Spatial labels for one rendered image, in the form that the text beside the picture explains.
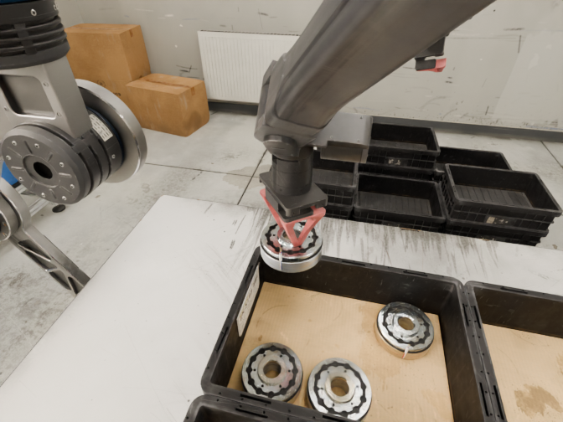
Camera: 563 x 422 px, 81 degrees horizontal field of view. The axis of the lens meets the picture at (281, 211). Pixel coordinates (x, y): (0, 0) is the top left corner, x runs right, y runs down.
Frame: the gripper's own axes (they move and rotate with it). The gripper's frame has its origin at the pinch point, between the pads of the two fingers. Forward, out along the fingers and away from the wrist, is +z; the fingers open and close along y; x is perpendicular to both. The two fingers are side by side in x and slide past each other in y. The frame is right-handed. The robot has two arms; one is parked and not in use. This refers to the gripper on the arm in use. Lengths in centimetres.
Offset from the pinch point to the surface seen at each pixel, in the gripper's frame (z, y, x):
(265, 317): 22.1, 1.3, 4.7
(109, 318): 35, 26, 36
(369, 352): 22.3, -13.7, -9.7
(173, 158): 99, 226, -7
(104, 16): 10, 370, 14
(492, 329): 22.1, -20.2, -34.2
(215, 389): 12.6, -12.6, 17.9
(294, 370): 19.6, -11.8, 4.9
